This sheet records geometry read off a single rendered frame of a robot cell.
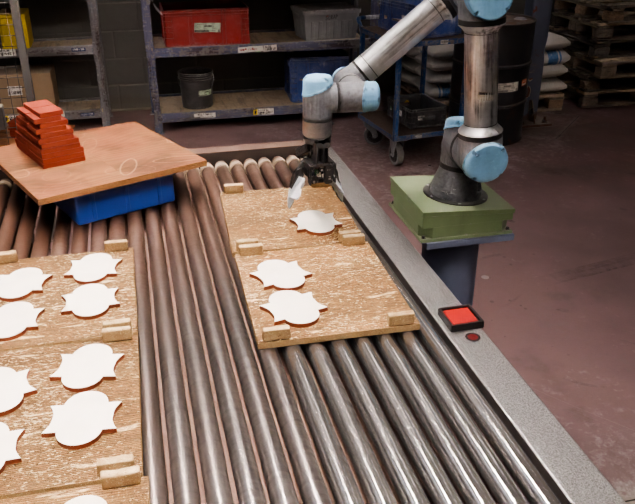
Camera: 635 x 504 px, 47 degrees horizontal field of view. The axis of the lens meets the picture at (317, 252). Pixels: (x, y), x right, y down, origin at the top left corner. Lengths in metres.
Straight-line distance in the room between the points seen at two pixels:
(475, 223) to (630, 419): 1.19
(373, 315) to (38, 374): 0.69
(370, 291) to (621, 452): 1.42
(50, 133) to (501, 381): 1.42
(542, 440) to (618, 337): 2.14
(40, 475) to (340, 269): 0.85
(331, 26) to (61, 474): 5.18
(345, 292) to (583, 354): 1.79
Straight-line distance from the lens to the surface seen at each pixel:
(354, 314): 1.60
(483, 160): 1.96
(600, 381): 3.17
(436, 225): 2.07
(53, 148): 2.25
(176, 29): 5.88
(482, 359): 1.53
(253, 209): 2.11
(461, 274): 2.23
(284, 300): 1.63
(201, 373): 1.47
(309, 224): 1.98
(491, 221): 2.14
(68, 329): 1.63
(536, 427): 1.39
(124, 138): 2.46
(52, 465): 1.30
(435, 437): 1.33
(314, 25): 6.05
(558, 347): 3.32
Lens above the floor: 1.78
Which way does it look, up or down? 27 degrees down
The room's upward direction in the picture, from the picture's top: straight up
